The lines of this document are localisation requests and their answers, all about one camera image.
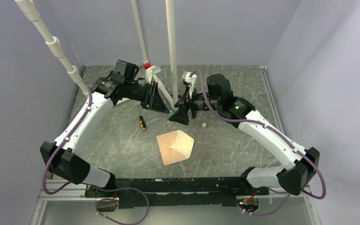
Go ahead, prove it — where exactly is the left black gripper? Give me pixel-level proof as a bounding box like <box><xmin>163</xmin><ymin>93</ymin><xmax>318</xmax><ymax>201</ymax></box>
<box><xmin>125</xmin><ymin>81</ymin><xmax>169</xmax><ymax>114</ymax></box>

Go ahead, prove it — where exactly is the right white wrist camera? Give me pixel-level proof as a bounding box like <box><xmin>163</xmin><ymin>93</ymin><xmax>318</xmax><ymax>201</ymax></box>
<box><xmin>182</xmin><ymin>71</ymin><xmax>197</xmax><ymax>98</ymax></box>

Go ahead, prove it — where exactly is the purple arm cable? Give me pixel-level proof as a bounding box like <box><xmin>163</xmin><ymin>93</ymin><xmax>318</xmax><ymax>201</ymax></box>
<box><xmin>191</xmin><ymin>70</ymin><xmax>327</xmax><ymax>217</ymax></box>
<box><xmin>42</xmin><ymin>63</ymin><xmax>150</xmax><ymax>225</ymax></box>

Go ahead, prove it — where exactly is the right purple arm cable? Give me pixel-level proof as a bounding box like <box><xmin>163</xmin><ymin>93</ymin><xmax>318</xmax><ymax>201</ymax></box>
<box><xmin>191</xmin><ymin>70</ymin><xmax>327</xmax><ymax>217</ymax></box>

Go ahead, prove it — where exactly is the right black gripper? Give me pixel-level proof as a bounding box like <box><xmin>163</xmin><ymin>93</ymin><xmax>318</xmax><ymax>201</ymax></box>
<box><xmin>169</xmin><ymin>86</ymin><xmax>221</xmax><ymax>125</ymax></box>

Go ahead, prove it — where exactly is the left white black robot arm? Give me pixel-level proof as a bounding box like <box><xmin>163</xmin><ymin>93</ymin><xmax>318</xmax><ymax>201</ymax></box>
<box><xmin>40</xmin><ymin>60</ymin><xmax>170</xmax><ymax>197</ymax></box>

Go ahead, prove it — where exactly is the white PVC pipe frame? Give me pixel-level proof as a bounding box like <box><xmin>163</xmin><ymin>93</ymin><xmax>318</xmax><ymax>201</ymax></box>
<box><xmin>15</xmin><ymin>0</ymin><xmax>178</xmax><ymax>110</ymax></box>

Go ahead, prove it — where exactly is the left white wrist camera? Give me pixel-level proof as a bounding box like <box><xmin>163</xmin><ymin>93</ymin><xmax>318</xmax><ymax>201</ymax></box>
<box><xmin>144</xmin><ymin>63</ymin><xmax>161</xmax><ymax>83</ymax></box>

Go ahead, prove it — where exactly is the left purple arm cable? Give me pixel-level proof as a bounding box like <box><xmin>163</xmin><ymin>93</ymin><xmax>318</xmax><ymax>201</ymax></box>
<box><xmin>42</xmin><ymin>63</ymin><xmax>150</xmax><ymax>225</ymax></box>

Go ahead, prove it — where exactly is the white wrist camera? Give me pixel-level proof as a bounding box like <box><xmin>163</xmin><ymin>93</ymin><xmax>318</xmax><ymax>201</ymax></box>
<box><xmin>182</xmin><ymin>71</ymin><xmax>197</xmax><ymax>98</ymax></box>
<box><xmin>144</xmin><ymin>63</ymin><xmax>161</xmax><ymax>83</ymax></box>

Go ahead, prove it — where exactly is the yellow black screwdriver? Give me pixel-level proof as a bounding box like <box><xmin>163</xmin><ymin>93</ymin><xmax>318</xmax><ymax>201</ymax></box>
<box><xmin>137</xmin><ymin>105</ymin><xmax>147</xmax><ymax>131</ymax></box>

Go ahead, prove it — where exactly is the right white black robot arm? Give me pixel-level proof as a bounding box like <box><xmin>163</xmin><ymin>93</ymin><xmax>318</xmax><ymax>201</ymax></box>
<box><xmin>169</xmin><ymin>72</ymin><xmax>326</xmax><ymax>199</ymax></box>

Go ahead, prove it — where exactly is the aluminium table frame rail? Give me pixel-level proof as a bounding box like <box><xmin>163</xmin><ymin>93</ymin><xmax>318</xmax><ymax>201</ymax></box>
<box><xmin>30</xmin><ymin>66</ymin><xmax>322</xmax><ymax>225</ymax></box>

